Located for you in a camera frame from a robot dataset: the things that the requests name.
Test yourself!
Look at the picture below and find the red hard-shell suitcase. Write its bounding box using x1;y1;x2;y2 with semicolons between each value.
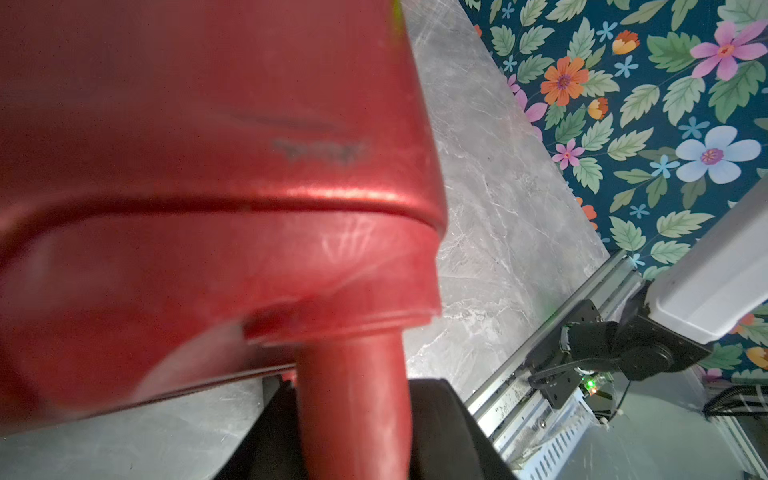
0;0;517;480

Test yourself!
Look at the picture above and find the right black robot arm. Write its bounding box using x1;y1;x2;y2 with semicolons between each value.
561;179;767;381

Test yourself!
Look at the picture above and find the white slotted cable duct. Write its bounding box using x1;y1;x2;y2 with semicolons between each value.
510;390;599;480

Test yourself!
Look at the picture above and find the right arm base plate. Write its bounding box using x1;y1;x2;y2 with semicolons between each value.
524;299;602;410

